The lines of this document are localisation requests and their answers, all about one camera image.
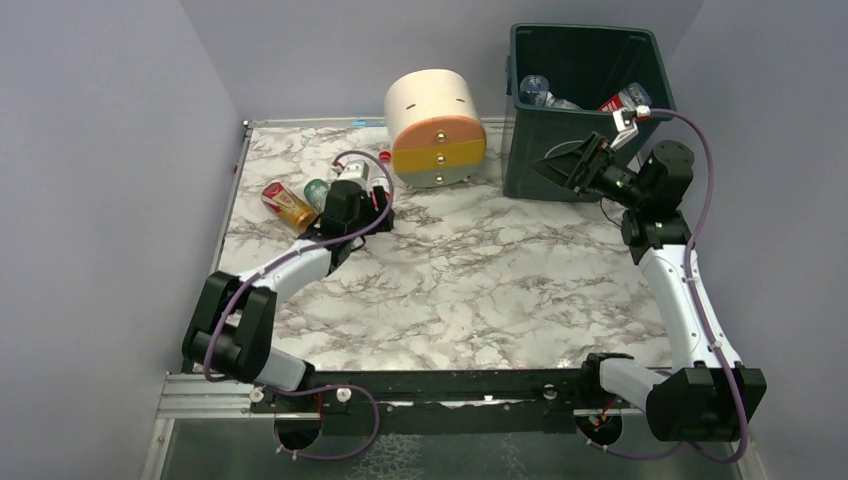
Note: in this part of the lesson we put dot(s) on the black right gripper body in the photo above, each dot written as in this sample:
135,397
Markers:
591,168

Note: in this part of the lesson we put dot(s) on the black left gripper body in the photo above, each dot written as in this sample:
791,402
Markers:
374,201

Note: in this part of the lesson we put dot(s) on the green tinted water bottle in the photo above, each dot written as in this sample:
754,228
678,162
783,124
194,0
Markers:
315,193

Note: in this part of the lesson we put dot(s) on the red label amber tea bottle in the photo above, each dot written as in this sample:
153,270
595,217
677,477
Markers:
294,212

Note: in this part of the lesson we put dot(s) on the clear bottle red label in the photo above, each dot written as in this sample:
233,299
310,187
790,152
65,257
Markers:
629,98
378,175

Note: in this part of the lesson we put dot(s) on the crushed clear bottle pink label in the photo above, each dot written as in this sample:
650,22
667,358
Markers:
534,91

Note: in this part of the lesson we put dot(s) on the cream orange yellow drawer unit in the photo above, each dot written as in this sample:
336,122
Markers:
436,135

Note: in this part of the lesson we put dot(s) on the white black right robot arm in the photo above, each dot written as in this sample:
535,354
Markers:
710,394

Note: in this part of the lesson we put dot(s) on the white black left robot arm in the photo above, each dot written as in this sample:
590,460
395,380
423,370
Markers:
230,331

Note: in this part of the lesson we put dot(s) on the dark green plastic bin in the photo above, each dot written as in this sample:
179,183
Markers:
559,77

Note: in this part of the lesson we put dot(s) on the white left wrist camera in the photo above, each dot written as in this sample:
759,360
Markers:
356,171

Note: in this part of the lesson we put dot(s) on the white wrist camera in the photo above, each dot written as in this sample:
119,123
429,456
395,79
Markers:
356,171
626,122

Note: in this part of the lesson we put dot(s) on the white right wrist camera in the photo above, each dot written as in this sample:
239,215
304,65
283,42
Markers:
626,122

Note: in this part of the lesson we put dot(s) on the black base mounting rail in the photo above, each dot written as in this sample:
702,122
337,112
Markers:
351,403

